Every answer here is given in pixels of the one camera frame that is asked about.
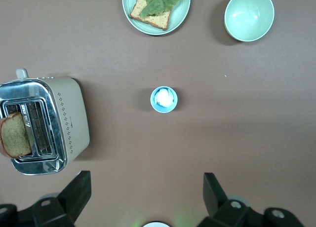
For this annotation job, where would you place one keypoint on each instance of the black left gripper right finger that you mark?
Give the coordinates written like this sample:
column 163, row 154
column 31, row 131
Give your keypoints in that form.
column 217, row 204

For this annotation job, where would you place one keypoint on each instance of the pale green bowl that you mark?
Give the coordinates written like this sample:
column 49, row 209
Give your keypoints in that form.
column 249, row 17

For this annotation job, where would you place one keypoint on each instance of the pale green round plate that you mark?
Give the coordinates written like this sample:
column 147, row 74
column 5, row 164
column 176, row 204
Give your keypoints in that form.
column 182, row 16

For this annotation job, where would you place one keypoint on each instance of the brown bread slice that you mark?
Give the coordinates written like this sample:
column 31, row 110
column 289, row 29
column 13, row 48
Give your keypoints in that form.
column 158, row 21
column 14, row 138

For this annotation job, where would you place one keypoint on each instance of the blue plastic cup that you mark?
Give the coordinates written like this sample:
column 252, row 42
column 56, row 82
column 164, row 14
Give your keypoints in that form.
column 158, row 109

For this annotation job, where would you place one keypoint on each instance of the white crumpled tissue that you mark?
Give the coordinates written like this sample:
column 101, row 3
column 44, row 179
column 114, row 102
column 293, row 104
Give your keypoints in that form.
column 164, row 98

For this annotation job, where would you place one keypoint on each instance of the beige and chrome toaster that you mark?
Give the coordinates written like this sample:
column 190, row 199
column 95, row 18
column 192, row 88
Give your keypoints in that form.
column 74, row 108

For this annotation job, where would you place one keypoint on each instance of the green lettuce leaf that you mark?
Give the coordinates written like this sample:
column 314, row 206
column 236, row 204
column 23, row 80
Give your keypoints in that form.
column 160, row 0

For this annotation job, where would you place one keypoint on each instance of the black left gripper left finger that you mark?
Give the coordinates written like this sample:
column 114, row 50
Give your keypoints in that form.
column 71, row 202

